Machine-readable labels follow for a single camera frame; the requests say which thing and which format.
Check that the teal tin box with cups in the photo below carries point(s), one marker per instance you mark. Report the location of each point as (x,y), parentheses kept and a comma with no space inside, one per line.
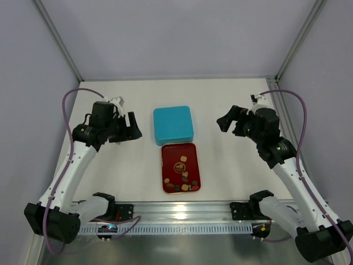
(163,137)

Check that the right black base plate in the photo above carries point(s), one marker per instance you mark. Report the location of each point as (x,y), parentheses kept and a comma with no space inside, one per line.
(243,211)

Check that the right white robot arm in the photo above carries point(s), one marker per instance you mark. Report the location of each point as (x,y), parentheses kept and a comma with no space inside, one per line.
(318,232)

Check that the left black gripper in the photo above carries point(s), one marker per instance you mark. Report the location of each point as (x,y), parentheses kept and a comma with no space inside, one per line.
(123,128)

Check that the caramel square chocolate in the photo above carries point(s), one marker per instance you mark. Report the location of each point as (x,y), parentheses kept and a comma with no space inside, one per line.
(185,187)

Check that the aluminium rail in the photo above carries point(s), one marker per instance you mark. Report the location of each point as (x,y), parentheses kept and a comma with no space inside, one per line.
(202,210)

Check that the slotted cable duct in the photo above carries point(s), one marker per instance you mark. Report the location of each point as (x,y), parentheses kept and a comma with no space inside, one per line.
(144,228)

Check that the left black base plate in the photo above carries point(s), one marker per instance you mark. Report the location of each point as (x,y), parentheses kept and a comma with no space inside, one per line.
(123,212)

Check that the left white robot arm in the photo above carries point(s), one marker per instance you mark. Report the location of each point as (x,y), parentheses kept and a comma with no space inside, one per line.
(53,216)

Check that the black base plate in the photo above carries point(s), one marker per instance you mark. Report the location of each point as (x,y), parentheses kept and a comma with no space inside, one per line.
(123,212)
(243,211)

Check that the teal tin lid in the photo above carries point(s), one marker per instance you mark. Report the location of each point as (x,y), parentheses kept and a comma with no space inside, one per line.
(172,119)

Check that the right frame rail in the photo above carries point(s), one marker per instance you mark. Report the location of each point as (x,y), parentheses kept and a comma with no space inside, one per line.
(279,102)

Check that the red rectangular tray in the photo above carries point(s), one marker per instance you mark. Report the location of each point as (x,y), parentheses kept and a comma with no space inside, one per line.
(173,168)

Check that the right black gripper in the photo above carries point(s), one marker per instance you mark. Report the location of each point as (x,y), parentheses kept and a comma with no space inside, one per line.
(239,122)

